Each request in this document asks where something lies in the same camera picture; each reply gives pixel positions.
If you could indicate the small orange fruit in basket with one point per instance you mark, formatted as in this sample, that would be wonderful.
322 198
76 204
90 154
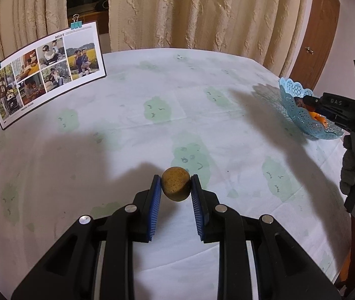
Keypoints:
319 118

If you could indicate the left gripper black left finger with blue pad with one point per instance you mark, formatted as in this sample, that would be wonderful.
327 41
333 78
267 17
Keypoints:
93 259

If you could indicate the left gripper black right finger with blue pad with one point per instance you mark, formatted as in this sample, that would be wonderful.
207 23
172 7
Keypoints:
258 258

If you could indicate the photo collage board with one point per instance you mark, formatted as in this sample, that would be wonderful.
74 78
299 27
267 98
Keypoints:
47 68

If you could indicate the brown kiwi-like fruit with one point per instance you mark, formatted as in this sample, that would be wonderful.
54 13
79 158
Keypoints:
176 184

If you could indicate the beige curtain right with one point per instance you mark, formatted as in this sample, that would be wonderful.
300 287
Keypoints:
266 31

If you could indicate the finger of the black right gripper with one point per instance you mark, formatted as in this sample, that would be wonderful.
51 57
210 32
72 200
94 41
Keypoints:
312 103

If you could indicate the dark brown passion fruit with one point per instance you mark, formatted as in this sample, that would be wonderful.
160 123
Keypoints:
299 102

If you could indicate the light blue lace basket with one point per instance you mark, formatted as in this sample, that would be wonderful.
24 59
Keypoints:
300 116

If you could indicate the brown wooden door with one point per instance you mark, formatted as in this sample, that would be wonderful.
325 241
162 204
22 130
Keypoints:
317 42

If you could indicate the white green patterned tablecloth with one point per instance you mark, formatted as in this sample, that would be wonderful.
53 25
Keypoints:
92 149

